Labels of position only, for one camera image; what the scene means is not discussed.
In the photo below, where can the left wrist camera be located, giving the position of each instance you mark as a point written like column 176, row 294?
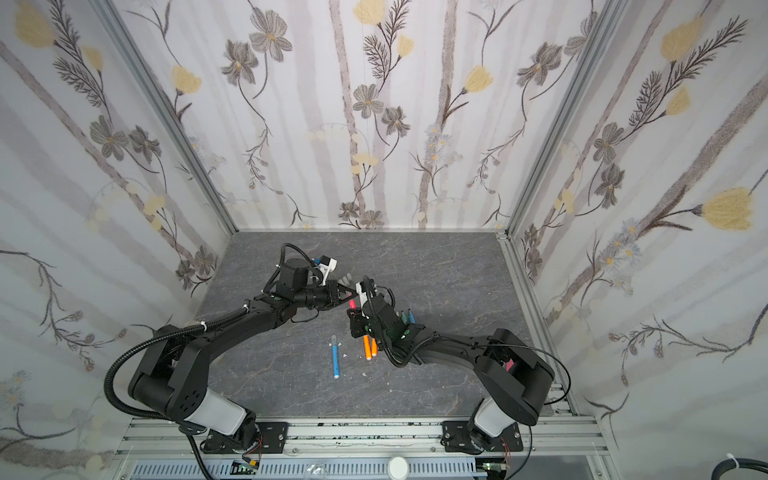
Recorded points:
column 323, row 267

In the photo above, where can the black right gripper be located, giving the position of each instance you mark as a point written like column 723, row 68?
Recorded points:
column 365, row 315

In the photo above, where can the thin blue marker pen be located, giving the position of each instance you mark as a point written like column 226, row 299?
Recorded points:
column 335, row 356

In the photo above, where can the white round knob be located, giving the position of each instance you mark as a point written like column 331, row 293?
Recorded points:
column 398, row 468

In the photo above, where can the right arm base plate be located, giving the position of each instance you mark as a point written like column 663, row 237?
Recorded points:
column 474, row 435

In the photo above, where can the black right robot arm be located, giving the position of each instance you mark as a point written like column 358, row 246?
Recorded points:
column 516, row 379

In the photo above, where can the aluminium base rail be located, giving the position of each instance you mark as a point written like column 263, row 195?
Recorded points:
column 564, row 444

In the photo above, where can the small green circuit board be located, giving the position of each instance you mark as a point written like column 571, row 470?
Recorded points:
column 244, row 467

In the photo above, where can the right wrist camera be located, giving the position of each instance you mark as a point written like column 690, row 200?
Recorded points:
column 366, row 290

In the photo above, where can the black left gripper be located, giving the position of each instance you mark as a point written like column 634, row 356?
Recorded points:
column 331, row 293

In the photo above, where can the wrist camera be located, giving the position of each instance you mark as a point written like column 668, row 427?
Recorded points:
column 366, row 290
column 323, row 267

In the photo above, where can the aluminium right corner post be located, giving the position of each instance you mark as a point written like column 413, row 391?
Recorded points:
column 594, row 49

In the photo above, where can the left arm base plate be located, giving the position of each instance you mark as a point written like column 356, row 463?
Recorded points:
column 259, row 437

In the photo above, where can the right small circuit board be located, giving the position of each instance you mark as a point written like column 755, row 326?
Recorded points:
column 490, row 470

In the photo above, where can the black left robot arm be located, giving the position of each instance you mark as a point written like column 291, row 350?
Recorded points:
column 173, row 375

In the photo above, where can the white vented cable duct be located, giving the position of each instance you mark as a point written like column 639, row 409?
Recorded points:
column 347, row 468

